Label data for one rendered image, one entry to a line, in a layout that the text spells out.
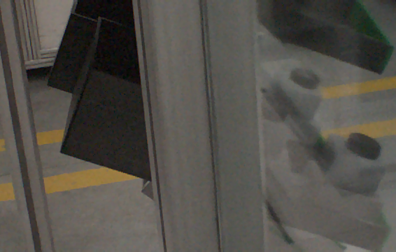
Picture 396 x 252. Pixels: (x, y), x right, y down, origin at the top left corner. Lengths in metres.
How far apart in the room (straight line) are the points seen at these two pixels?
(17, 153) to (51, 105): 3.66
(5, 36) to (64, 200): 2.83
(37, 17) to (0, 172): 1.05
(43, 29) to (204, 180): 4.32
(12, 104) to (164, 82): 0.43
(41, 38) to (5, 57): 3.92
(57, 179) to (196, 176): 3.38
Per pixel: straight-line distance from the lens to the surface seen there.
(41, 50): 4.56
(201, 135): 0.23
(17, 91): 0.64
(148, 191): 0.90
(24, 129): 0.65
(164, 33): 0.22
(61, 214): 3.35
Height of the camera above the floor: 1.61
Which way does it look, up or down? 24 degrees down
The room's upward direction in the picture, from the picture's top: 5 degrees counter-clockwise
